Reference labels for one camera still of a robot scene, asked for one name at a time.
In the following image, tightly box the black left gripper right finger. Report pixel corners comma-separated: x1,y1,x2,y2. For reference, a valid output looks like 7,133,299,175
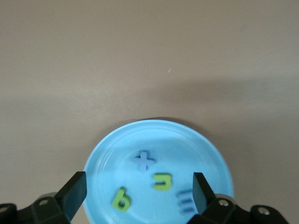
186,172,290,224

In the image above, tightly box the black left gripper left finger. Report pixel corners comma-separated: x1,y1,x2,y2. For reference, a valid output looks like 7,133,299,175
0,171,88,224

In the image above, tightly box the blue foam letter E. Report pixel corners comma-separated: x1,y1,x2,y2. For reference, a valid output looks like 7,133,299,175
176,189,198,215

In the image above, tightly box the green foam letter n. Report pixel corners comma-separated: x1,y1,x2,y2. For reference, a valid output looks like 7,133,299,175
153,172,173,191

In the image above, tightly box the green foam letter q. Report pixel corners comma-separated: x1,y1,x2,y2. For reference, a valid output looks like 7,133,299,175
111,187,131,212

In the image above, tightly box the blue foam letter x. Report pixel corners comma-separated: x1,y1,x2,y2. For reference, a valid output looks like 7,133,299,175
135,150,156,171

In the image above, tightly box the blue plastic plate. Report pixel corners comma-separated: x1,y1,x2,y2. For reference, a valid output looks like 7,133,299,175
83,119,235,224

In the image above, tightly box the brown table cover sheet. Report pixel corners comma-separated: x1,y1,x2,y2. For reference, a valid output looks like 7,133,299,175
0,0,299,224

